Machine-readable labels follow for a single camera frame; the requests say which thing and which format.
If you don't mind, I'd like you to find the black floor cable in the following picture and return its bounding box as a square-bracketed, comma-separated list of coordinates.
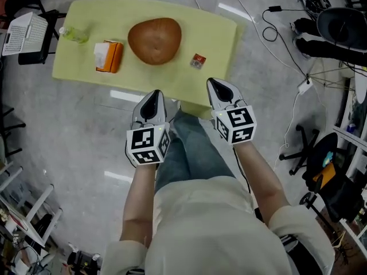
[261, 6, 313, 81]

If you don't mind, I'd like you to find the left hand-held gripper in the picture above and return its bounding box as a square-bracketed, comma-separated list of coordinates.
[125, 89, 172, 170]

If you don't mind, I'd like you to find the white table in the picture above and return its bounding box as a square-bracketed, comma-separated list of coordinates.
[0, 162, 63, 249]

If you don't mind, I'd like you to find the grey shell chair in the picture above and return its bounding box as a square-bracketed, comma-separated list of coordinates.
[0, 104, 26, 159]

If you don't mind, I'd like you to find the black office chair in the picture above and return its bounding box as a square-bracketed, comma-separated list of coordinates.
[279, 124, 362, 223]

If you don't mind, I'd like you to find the person's left forearm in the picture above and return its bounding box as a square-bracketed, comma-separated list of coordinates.
[119, 163, 159, 243]

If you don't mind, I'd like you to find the white plastic basket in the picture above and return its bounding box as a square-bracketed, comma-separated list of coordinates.
[1, 11, 49, 57]

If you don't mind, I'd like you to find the brown wooden bowl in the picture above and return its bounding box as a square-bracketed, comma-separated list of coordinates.
[127, 17, 182, 66]

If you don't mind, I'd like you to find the green plastic bottle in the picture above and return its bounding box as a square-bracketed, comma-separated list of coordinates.
[58, 26, 89, 44]

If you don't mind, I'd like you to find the white floor cable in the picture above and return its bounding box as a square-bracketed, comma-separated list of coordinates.
[274, 89, 327, 171]

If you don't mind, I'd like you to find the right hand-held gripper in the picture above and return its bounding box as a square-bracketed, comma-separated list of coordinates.
[206, 78, 257, 146]

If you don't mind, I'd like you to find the blue toy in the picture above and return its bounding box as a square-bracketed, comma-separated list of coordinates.
[322, 150, 335, 167]

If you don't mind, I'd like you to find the orange pouch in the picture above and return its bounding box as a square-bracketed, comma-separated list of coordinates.
[312, 162, 336, 190]

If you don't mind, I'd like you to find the person's right forearm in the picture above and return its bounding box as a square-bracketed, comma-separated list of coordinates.
[232, 141, 290, 222]

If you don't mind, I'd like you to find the white storage shelf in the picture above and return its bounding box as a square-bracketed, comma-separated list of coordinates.
[332, 124, 367, 254]

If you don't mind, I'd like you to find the small red packet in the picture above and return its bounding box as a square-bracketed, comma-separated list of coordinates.
[189, 53, 206, 70]

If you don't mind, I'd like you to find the dark grey office chair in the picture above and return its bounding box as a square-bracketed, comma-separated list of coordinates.
[317, 7, 367, 53]

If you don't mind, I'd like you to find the orange tissue box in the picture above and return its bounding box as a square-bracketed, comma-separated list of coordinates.
[93, 40, 124, 74]

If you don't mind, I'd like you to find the yellow-green table top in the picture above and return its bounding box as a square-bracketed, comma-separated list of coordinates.
[51, 0, 247, 120]

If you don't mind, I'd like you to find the person's white shirt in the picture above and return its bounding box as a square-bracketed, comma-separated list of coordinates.
[100, 176, 336, 275]

